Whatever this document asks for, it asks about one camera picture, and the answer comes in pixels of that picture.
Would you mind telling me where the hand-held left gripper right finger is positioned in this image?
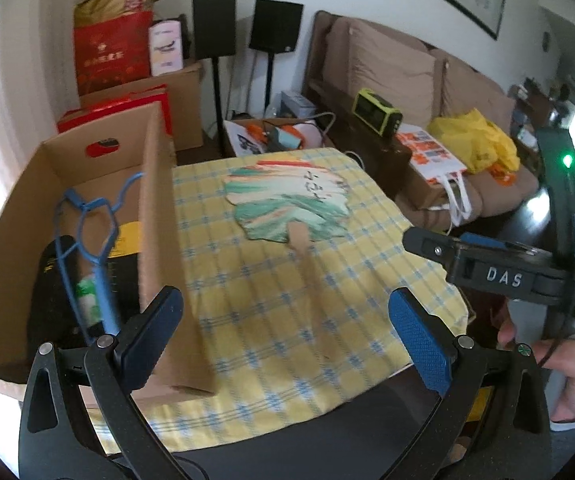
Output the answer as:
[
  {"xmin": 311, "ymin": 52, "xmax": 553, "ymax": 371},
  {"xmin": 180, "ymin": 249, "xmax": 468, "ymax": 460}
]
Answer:
[{"xmin": 390, "ymin": 287, "xmax": 553, "ymax": 480}]

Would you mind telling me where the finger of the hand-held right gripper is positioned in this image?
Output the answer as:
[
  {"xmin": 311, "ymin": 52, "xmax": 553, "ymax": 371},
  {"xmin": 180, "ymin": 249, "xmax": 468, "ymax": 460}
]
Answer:
[
  {"xmin": 402, "ymin": 226, "xmax": 469, "ymax": 267},
  {"xmin": 460, "ymin": 232, "xmax": 538, "ymax": 259}
]

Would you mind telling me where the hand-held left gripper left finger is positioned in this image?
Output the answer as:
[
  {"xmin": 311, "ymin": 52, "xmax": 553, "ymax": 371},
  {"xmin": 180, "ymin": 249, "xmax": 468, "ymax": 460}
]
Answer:
[{"xmin": 20, "ymin": 286, "xmax": 184, "ymax": 480}]

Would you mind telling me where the black shoe insole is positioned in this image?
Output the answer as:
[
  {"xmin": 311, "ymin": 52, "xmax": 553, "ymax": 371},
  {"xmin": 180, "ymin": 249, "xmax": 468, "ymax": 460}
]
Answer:
[
  {"xmin": 27, "ymin": 235, "xmax": 95, "ymax": 346},
  {"xmin": 104, "ymin": 220, "xmax": 143, "ymax": 331}
]

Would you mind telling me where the blue plastic clothes hanger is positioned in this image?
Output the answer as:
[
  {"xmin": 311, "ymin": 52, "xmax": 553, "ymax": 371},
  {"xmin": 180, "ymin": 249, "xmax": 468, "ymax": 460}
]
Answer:
[{"xmin": 54, "ymin": 172, "xmax": 145, "ymax": 346}]

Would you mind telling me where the green desiccant bag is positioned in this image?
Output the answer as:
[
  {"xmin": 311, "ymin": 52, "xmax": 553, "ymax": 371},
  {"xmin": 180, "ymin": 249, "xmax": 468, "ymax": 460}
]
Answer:
[{"xmin": 74, "ymin": 275, "xmax": 105, "ymax": 328}]

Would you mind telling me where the brown cardboard box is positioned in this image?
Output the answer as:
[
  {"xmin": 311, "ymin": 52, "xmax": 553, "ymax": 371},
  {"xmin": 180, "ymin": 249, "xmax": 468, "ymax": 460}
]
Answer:
[{"xmin": 0, "ymin": 101, "xmax": 218, "ymax": 403}]

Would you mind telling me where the painted paper hand fan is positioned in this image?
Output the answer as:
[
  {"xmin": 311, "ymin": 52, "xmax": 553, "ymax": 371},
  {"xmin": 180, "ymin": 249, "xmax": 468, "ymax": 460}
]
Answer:
[{"xmin": 224, "ymin": 157, "xmax": 351, "ymax": 361}]

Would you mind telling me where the brown sofa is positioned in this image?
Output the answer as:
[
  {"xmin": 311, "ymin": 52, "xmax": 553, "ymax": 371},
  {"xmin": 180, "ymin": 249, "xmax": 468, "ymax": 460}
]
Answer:
[{"xmin": 303, "ymin": 10, "xmax": 541, "ymax": 226}]

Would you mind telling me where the white orange-print tote bag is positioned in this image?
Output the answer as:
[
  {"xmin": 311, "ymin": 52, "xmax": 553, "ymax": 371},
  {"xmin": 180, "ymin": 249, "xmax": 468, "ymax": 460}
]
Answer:
[{"xmin": 396, "ymin": 129, "xmax": 469, "ymax": 221}]

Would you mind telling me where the yellow plastic bag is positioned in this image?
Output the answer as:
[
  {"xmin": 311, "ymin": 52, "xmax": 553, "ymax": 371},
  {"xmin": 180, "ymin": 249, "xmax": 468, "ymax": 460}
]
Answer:
[{"xmin": 427, "ymin": 108, "xmax": 521, "ymax": 173}]

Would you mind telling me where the yellow plaid cloth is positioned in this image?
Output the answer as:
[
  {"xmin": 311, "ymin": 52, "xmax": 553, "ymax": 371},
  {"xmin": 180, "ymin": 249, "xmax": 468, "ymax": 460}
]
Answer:
[{"xmin": 92, "ymin": 147, "xmax": 468, "ymax": 453}]

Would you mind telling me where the dark grey chair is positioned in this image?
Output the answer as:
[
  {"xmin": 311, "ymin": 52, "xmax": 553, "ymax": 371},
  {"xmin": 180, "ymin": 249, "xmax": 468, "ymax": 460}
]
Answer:
[{"xmin": 157, "ymin": 375, "xmax": 448, "ymax": 480}]

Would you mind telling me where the green and black radio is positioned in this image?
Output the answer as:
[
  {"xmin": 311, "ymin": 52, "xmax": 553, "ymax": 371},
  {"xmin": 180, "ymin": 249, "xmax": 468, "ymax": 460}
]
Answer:
[{"xmin": 352, "ymin": 88, "xmax": 402, "ymax": 136}]

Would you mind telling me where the small beige sofa cushion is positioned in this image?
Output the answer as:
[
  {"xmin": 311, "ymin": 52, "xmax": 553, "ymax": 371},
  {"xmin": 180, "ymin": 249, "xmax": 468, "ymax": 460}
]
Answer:
[{"xmin": 440, "ymin": 60, "xmax": 515, "ymax": 126}]

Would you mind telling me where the cluttered shelf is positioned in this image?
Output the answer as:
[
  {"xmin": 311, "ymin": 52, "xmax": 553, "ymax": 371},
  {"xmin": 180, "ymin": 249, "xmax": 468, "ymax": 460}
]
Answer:
[{"xmin": 511, "ymin": 77, "xmax": 575, "ymax": 171}]

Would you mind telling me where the large beige sofa cushion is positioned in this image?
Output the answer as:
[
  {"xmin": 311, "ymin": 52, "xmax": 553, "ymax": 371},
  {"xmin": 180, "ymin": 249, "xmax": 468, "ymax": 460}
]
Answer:
[{"xmin": 350, "ymin": 22, "xmax": 435, "ymax": 116}]

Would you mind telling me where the teal device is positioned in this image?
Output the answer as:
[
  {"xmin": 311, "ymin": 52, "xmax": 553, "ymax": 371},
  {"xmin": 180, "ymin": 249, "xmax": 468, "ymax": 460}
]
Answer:
[{"xmin": 267, "ymin": 127, "xmax": 301, "ymax": 150}]

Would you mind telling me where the small white appliance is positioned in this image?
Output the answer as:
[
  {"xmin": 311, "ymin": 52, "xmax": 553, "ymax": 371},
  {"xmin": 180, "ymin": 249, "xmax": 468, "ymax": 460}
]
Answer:
[{"xmin": 281, "ymin": 91, "xmax": 315, "ymax": 117}]

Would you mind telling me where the small carton with clutter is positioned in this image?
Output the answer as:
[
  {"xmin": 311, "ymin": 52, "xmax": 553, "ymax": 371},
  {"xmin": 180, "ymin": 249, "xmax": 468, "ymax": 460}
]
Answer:
[{"xmin": 223, "ymin": 117, "xmax": 335, "ymax": 158}]

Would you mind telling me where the red gift box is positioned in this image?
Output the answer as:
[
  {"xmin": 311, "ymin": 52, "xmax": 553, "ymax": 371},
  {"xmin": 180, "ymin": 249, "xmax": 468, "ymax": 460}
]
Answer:
[{"xmin": 57, "ymin": 85, "xmax": 173, "ymax": 157}]

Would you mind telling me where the large closed cardboard carton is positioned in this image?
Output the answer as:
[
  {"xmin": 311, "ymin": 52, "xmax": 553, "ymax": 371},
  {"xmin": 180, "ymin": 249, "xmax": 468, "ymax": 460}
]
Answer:
[{"xmin": 80, "ymin": 62, "xmax": 204, "ymax": 152}]

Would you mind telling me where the black speaker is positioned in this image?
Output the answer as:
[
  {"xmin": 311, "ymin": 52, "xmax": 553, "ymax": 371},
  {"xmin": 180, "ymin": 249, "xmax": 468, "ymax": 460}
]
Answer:
[
  {"xmin": 250, "ymin": 0, "xmax": 304, "ymax": 53},
  {"xmin": 192, "ymin": 0, "xmax": 238, "ymax": 58}
]

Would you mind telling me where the red gift bag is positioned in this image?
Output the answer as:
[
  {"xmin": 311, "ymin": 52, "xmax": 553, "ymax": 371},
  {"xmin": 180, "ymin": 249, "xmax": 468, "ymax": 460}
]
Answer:
[{"xmin": 74, "ymin": 10, "xmax": 154, "ymax": 96}]

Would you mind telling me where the white pink tissue pack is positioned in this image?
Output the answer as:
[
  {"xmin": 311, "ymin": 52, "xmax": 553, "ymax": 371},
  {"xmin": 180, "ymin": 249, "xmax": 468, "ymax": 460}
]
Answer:
[{"xmin": 148, "ymin": 20, "xmax": 185, "ymax": 77}]

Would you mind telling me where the black cable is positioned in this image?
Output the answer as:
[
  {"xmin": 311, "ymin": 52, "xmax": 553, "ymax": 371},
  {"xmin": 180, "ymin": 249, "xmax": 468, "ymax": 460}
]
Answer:
[{"xmin": 537, "ymin": 320, "xmax": 575, "ymax": 367}]

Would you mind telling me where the white cable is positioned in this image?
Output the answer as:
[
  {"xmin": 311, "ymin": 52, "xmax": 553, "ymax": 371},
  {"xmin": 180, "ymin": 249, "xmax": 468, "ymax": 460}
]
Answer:
[{"xmin": 312, "ymin": 112, "xmax": 368, "ymax": 171}]

